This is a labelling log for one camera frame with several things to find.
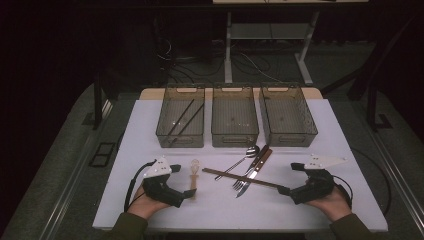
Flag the metal spoon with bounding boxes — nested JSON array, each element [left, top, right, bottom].
[[214, 145, 260, 182]]

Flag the black metal stand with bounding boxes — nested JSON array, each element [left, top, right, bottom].
[[365, 66, 394, 133], [81, 74, 105, 131]]

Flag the white floor cable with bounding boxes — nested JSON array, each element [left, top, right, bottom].
[[239, 52, 284, 83]]

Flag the person's right hand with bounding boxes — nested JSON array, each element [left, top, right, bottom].
[[304, 179, 353, 223]]

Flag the aluminium rail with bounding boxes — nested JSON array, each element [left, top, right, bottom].
[[349, 99, 424, 231], [38, 98, 114, 240]]

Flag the clear spoon with wooden handle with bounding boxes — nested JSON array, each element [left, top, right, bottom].
[[190, 159, 201, 201]]

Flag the black chopstick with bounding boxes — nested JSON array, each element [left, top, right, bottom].
[[169, 102, 206, 148], [166, 98, 195, 137]]

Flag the right hand-held gripper cable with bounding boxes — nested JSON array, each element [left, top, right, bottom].
[[333, 174, 354, 209]]

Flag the thin black cable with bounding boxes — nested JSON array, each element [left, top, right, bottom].
[[351, 147, 393, 216]]

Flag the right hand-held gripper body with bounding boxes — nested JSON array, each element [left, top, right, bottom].
[[289, 153, 348, 205]]

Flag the white frame desk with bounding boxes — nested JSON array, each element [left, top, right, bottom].
[[212, 0, 369, 86]]

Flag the left hand-held gripper cable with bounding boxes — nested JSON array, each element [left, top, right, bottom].
[[123, 159, 158, 213]]

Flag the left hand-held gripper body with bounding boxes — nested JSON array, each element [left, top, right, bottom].
[[142, 156, 186, 208]]

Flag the fork with wooden handle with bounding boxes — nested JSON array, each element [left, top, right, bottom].
[[232, 144, 270, 192]]

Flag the hand-held gripper cable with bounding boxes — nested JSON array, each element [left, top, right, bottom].
[[123, 159, 158, 213], [333, 174, 354, 209]]

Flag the black floor cable bundle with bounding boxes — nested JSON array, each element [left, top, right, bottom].
[[156, 36, 241, 84]]

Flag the person's left hand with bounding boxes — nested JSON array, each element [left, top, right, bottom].
[[127, 184, 171, 221]]

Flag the knife with wooden handle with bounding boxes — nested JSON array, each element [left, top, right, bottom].
[[235, 148, 274, 199]]

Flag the smoky clear plastic bin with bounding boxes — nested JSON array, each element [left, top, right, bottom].
[[259, 82, 319, 148], [211, 83, 260, 148], [155, 83, 206, 149]]

